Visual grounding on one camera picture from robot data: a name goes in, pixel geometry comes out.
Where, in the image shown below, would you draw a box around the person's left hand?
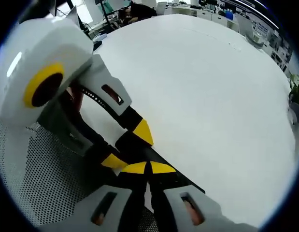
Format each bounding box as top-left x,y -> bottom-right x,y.
66,87 -> 84,114

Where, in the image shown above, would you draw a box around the silver computer monitor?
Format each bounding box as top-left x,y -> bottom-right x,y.
67,5 -> 85,31

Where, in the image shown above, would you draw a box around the grey office chair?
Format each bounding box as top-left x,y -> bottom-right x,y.
236,14 -> 255,37

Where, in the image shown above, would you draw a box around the white drawer cabinet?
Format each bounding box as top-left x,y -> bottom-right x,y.
197,9 -> 228,25

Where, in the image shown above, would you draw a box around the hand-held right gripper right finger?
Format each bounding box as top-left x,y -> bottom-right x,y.
148,161 -> 259,232

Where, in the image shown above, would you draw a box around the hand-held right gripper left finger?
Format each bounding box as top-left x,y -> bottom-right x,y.
40,161 -> 150,232

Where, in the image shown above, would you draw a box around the white mesh office chair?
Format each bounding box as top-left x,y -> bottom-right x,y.
0,118 -> 164,232

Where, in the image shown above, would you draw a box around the green potted plant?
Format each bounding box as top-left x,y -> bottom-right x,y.
288,73 -> 299,107

